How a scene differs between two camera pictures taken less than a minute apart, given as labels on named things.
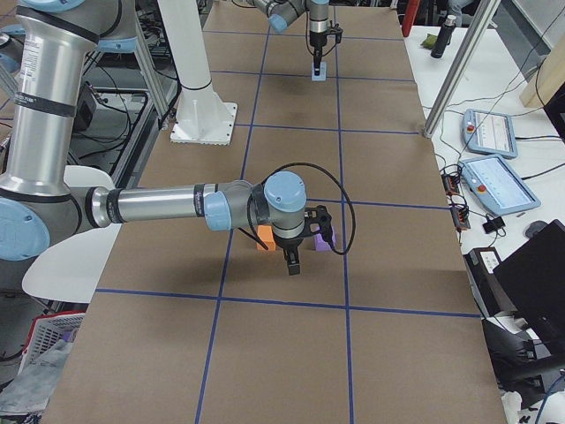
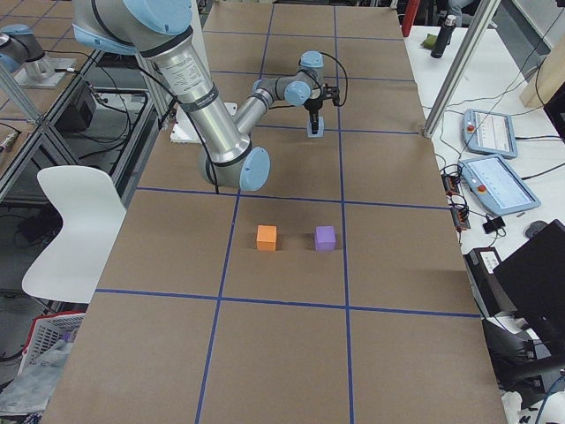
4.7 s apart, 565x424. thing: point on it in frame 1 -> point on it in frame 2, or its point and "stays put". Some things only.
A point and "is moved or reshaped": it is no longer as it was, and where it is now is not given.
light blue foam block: (321, 77) is moved or reshaped
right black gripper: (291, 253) -> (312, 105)
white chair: (71, 269) stays put
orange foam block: (265, 233) stays put
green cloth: (429, 41) stays put
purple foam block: (321, 245) stays put
